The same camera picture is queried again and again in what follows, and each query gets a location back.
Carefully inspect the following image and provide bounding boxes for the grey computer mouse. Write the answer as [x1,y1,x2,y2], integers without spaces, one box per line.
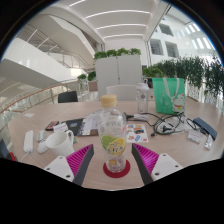
[35,129,48,142]

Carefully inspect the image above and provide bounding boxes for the patterned pamphlet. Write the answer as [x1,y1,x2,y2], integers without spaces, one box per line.
[79,113,101,136]

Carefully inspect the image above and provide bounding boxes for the small potted plants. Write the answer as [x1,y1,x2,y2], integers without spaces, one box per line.
[77,70,98,93]

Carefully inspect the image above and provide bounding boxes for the green tote bag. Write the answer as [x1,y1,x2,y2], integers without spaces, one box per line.
[152,77,186,115]

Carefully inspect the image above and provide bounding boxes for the white power adapter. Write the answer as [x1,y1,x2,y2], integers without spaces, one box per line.
[133,113,150,121]

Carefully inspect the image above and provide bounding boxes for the white card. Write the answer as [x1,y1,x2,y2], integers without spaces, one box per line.
[52,122,70,134]

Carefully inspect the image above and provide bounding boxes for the black and red phone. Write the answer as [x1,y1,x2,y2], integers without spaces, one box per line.
[45,120,60,132]

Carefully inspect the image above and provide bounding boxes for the tangled black cables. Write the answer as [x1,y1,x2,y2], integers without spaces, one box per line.
[125,112,201,137]

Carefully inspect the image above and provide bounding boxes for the green plant hedge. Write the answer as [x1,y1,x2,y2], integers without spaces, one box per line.
[142,56,224,101]

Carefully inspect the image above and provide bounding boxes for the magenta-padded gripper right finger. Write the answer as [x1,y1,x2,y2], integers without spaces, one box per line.
[131,143,184,186]

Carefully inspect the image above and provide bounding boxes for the flat round red coaster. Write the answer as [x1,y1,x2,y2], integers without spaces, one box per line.
[102,159,132,179]

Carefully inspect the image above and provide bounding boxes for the black office chair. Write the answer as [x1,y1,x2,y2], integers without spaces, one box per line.
[57,91,79,104]

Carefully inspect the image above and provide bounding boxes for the white packet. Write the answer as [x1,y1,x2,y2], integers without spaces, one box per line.
[187,129,204,144]

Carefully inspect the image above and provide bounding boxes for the white computer mouse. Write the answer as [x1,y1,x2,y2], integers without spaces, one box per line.
[36,139,50,154]

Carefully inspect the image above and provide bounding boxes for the white chair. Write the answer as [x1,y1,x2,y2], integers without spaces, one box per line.
[105,84,138,102]

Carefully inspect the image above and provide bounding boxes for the clear shaker bottle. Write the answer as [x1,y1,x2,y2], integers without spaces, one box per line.
[135,79,150,114]

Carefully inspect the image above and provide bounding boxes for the white planter cabinet with plants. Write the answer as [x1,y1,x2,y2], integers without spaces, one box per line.
[93,47,144,101]

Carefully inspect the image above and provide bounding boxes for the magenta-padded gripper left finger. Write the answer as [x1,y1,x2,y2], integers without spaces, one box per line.
[43,143,95,187]

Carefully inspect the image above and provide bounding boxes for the colourful sticker sheet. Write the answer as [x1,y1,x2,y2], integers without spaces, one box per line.
[125,123,150,144]

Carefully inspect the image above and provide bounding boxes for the black notebook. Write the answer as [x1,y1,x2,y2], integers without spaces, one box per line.
[63,117,101,137]

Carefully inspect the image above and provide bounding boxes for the white power strip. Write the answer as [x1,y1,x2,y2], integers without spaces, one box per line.
[23,129,35,154]

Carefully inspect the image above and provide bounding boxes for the clear plastic bag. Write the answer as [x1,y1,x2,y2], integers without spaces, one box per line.
[203,133,214,151]

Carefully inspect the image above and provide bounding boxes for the clear lemon drink bottle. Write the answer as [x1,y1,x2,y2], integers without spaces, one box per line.
[97,94,128,174]

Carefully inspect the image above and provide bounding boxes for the white ceramic mug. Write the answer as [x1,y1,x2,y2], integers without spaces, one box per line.
[44,129,76,158]

